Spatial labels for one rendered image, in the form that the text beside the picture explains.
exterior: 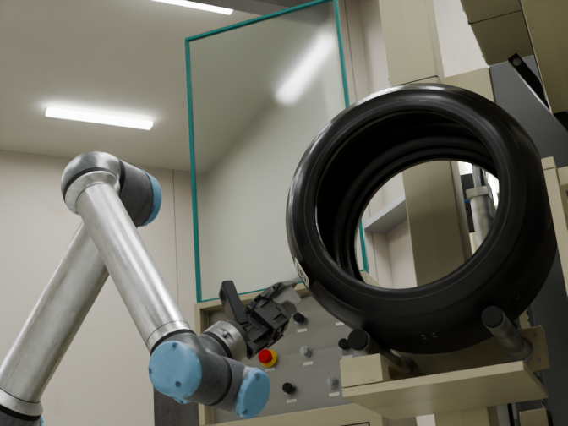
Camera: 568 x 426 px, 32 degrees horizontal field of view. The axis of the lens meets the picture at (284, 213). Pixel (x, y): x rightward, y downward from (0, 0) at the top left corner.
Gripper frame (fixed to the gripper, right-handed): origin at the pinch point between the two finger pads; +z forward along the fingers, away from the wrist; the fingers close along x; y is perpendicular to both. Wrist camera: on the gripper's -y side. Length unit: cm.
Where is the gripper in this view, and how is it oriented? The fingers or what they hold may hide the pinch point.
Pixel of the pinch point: (289, 283)
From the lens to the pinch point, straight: 207.2
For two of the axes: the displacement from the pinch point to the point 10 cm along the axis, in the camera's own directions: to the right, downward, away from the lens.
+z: 6.5, -4.3, 6.3
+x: 2.4, -6.6, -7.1
